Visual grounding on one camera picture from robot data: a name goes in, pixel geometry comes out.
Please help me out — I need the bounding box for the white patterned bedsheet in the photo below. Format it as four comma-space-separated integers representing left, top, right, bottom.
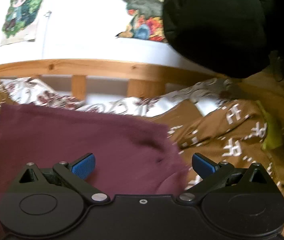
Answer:
0, 77, 235, 117

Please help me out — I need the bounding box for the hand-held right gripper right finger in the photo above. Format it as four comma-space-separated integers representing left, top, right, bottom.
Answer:
177, 153, 270, 203

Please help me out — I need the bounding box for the white wall cable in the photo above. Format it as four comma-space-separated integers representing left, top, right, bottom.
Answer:
41, 10, 53, 61

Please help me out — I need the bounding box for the brown printed blanket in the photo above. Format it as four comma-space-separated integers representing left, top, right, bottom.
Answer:
0, 69, 284, 240

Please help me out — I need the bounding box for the black padded jacket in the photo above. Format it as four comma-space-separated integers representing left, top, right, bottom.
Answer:
162, 0, 284, 82

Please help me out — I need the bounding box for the colourful cartoon wall poster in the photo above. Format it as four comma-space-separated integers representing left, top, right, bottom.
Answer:
115, 0, 179, 43

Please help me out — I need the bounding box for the green cartoon wall poster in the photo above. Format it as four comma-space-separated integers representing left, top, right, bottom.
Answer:
0, 0, 52, 47

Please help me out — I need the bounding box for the yellow-green object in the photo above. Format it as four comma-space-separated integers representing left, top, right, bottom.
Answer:
256, 100, 284, 151

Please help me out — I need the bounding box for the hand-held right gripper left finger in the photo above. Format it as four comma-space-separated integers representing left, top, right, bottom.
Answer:
19, 152, 108, 203

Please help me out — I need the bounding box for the wooden bed frame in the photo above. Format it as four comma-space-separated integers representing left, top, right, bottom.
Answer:
0, 59, 284, 105

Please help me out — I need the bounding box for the maroon long-sleeve shirt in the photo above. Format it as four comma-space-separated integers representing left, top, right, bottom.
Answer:
0, 104, 190, 240

